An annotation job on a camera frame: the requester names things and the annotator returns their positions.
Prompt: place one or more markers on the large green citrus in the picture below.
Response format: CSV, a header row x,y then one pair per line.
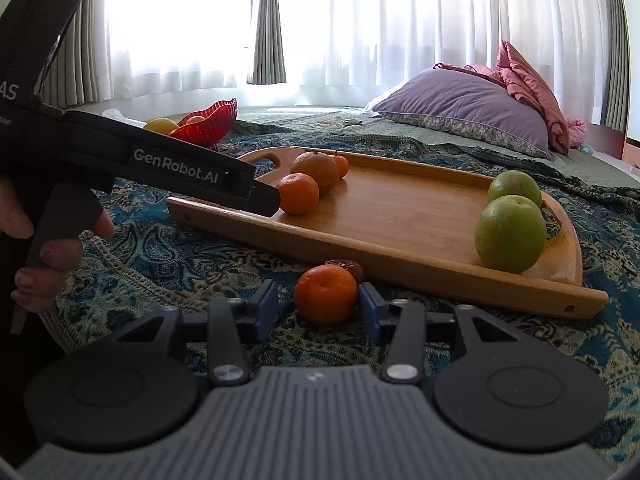
x,y
510,237
515,186

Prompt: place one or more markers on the medium mandarin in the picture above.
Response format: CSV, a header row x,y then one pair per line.
x,y
298,194

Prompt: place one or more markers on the white sheer curtain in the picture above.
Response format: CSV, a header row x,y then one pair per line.
x,y
400,25

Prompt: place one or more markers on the white plastic bag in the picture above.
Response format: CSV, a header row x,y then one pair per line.
x,y
120,116

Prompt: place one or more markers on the red wavy bowl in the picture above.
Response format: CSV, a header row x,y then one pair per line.
x,y
210,124

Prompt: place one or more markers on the blue patterned blanket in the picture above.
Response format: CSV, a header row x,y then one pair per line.
x,y
165,260

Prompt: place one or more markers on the grey-green curtain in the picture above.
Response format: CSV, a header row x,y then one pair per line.
x,y
617,60
269,25
85,45

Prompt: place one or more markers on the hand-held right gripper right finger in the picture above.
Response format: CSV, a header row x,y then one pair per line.
x,y
372,312

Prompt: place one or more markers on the dark red fruit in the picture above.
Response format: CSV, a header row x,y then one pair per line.
x,y
351,268

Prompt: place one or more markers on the large orange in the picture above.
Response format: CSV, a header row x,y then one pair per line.
x,y
315,170

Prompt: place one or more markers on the purple pillow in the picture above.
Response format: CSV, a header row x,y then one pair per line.
x,y
460,105

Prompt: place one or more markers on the green bed sheet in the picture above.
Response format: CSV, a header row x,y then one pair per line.
x,y
575,165

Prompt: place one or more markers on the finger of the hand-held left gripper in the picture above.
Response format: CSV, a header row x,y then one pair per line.
x,y
265,199

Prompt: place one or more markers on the wooden bed frame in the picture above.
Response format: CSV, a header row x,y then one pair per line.
x,y
622,150

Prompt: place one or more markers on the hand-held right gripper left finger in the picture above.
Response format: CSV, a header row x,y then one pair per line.
x,y
262,310

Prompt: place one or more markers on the yellow fruit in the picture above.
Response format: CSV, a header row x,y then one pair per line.
x,y
161,126

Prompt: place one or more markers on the pink duvet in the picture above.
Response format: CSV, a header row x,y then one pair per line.
x,y
530,85

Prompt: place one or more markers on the person's left hand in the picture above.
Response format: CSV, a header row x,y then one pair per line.
x,y
55,255

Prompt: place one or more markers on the small mandarin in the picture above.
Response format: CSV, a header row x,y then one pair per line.
x,y
342,166

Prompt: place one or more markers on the wooden serving tray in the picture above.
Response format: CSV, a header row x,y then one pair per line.
x,y
400,210

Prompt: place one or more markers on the orange fruit in bowl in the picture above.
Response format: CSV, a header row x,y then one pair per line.
x,y
195,120

